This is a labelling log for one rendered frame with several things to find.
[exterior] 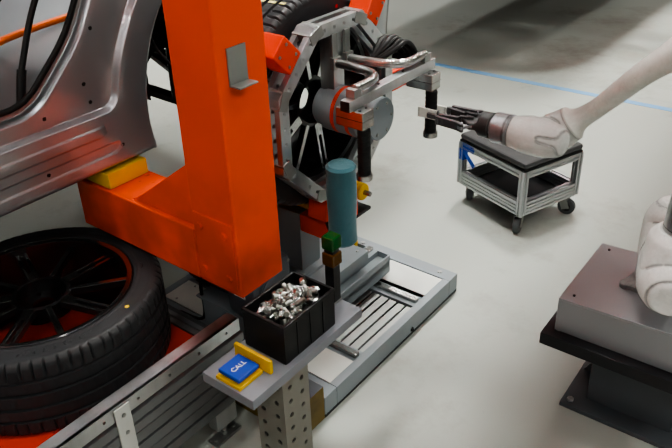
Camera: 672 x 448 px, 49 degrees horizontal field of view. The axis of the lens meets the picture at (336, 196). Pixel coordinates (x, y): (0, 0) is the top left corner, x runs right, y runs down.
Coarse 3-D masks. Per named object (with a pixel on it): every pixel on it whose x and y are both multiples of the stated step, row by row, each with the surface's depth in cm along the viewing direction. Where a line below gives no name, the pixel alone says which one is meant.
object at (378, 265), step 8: (368, 248) 274; (368, 256) 272; (376, 256) 275; (384, 256) 274; (368, 264) 271; (376, 264) 267; (384, 264) 271; (360, 272) 267; (368, 272) 263; (376, 272) 268; (384, 272) 273; (344, 280) 261; (352, 280) 262; (360, 280) 260; (368, 280) 265; (376, 280) 269; (344, 288) 258; (352, 288) 257; (360, 288) 262; (368, 288) 266; (344, 296) 254; (352, 296) 259
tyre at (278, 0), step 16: (272, 0) 206; (288, 0) 204; (304, 0) 205; (320, 0) 210; (336, 0) 216; (272, 16) 200; (288, 16) 201; (304, 16) 206; (272, 32) 198; (288, 32) 203; (352, 144) 244; (288, 192) 223
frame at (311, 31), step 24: (312, 24) 200; (336, 24) 205; (360, 24) 214; (312, 48) 200; (384, 72) 232; (288, 96) 197; (288, 120) 200; (288, 144) 203; (288, 168) 205; (312, 192) 218
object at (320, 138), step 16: (352, 32) 227; (352, 48) 232; (304, 80) 219; (320, 80) 225; (352, 80) 242; (304, 112) 228; (304, 128) 225; (320, 128) 231; (304, 144) 226; (320, 144) 234; (336, 144) 243; (304, 160) 242; (320, 160) 235; (320, 176) 234
